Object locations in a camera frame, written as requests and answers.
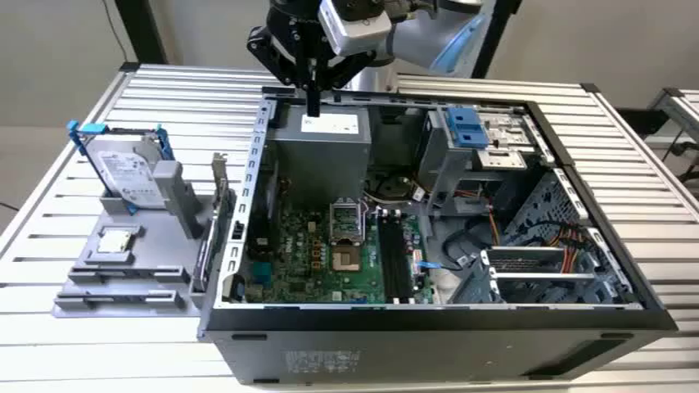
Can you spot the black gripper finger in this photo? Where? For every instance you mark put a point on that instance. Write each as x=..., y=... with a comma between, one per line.
x=344, y=71
x=272, y=57

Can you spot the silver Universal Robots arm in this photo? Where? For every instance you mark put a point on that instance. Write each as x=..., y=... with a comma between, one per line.
x=420, y=37

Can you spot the black RAM slot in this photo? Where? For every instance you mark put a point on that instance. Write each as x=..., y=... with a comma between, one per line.
x=392, y=258
x=400, y=258
x=386, y=258
x=407, y=258

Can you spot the grey power supply unit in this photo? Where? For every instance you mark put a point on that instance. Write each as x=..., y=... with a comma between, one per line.
x=322, y=163

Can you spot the hard disk in blue carrier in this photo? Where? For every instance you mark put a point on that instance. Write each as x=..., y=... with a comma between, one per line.
x=128, y=172

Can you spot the CPU socket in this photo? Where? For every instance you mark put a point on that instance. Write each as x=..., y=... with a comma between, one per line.
x=347, y=258

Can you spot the green motherboard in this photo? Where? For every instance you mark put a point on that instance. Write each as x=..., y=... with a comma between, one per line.
x=295, y=262

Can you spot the grey plastic parts rack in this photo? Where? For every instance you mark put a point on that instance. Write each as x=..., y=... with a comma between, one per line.
x=158, y=245

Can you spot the silver CPU chip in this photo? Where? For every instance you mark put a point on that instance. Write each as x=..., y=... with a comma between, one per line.
x=115, y=240

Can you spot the black box beside table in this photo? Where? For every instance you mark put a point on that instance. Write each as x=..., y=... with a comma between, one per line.
x=645, y=120

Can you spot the grey metal disk bay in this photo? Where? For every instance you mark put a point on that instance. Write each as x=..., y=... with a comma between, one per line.
x=525, y=260

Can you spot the black desktop PC case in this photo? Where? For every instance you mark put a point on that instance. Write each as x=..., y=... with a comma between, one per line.
x=382, y=356

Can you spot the black vertical post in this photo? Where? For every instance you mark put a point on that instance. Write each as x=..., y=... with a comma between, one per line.
x=499, y=41
x=143, y=32

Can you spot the blue plastic drive bracket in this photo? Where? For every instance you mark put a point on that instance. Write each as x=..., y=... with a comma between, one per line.
x=465, y=127

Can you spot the graphics card with metal bracket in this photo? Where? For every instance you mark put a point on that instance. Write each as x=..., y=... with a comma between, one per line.
x=220, y=204

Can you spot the aluminium neighbouring table frame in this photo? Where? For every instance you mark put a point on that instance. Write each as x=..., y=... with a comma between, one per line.
x=674, y=100

